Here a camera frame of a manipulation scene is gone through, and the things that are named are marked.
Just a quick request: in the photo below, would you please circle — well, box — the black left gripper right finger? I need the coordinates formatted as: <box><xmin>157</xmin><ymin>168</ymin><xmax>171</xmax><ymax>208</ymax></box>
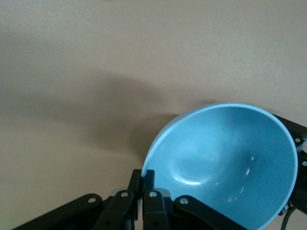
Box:
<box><xmin>142</xmin><ymin>169</ymin><xmax>248</xmax><ymax>230</ymax></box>

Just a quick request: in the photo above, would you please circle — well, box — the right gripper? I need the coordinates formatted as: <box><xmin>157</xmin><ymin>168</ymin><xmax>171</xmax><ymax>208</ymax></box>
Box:
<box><xmin>273</xmin><ymin>114</ymin><xmax>307</xmax><ymax>216</ymax></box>

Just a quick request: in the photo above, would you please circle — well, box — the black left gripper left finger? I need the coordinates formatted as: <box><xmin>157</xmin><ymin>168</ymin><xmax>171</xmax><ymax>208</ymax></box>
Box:
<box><xmin>12</xmin><ymin>169</ymin><xmax>142</xmax><ymax>230</ymax></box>

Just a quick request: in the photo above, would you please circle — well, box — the blue bowl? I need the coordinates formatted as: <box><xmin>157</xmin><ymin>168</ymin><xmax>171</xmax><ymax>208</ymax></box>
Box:
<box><xmin>141</xmin><ymin>103</ymin><xmax>299</xmax><ymax>230</ymax></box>

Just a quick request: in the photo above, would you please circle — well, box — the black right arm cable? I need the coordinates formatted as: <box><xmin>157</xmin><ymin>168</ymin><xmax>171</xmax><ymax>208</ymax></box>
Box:
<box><xmin>281</xmin><ymin>206</ymin><xmax>299</xmax><ymax>230</ymax></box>

